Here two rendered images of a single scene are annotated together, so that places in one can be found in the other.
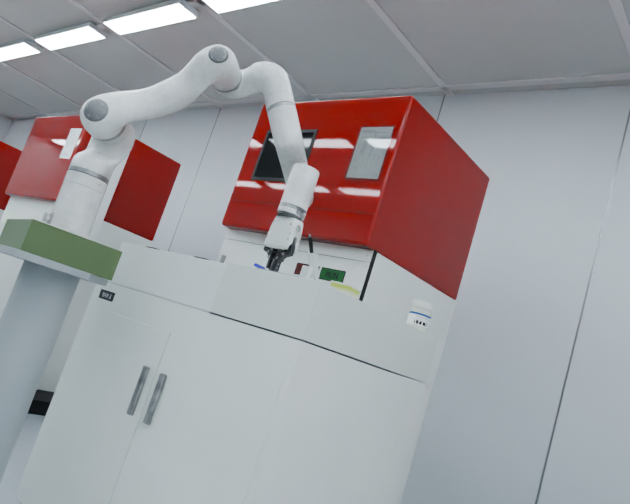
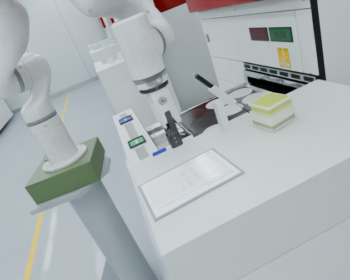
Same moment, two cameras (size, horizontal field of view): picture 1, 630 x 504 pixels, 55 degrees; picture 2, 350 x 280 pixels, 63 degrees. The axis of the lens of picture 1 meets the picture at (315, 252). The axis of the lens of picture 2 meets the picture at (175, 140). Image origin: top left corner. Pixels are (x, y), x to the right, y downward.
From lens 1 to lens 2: 1.37 m
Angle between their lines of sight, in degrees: 52
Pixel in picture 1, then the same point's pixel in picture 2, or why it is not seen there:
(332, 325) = (221, 264)
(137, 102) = not seen: outside the picture
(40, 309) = (84, 210)
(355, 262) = (295, 13)
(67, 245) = (56, 184)
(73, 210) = (48, 151)
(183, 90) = (2, 20)
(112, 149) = (36, 88)
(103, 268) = (88, 178)
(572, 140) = not seen: outside the picture
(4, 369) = (98, 241)
